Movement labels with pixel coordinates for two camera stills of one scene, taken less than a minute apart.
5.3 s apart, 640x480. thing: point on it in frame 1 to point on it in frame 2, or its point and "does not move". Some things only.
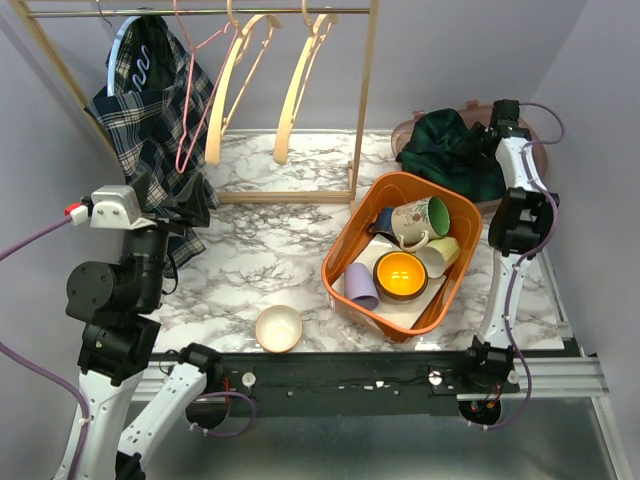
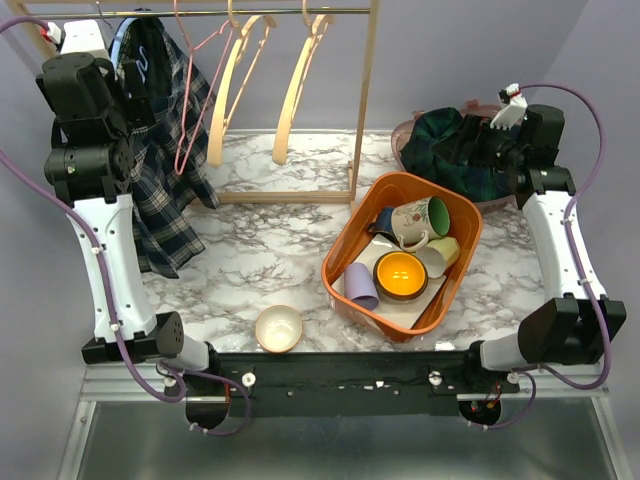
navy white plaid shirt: [156, 112] does not move
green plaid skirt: [448, 149] does not move
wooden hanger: [213, 137] does not move
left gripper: [194, 208] to [137, 109]
